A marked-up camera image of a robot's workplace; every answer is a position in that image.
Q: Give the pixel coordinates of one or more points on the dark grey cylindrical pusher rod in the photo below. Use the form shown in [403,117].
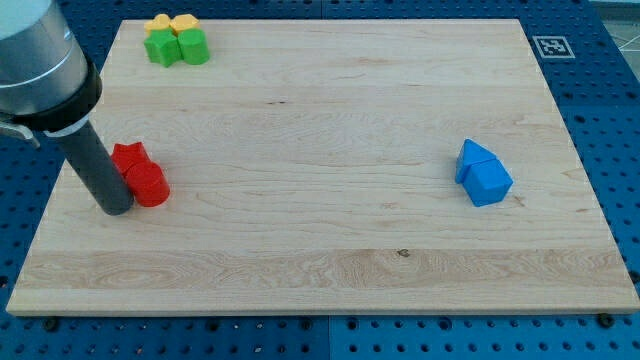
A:
[86,154]

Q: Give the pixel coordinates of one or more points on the red star block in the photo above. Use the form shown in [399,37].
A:
[125,156]

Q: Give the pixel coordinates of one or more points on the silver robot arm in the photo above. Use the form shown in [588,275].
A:
[50,85]

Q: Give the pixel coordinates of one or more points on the green star block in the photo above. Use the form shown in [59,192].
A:
[162,47]

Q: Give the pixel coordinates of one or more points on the red cylinder block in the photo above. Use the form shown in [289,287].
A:
[148,184]

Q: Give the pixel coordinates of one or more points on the yellow heart block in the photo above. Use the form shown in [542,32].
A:
[159,22]

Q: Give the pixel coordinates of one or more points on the green cylinder block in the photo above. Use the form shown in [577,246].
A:
[194,47]

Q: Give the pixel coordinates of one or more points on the yellow hexagon block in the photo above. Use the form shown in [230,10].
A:
[183,22]

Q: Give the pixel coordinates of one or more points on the light wooden board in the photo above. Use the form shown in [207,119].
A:
[311,167]

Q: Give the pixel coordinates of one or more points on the blue triangle block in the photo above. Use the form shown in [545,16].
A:
[471,153]

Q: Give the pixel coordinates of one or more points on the blue cube block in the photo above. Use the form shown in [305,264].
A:
[487,182]

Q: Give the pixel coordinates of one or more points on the white fiducial marker tag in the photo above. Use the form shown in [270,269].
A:
[553,47]

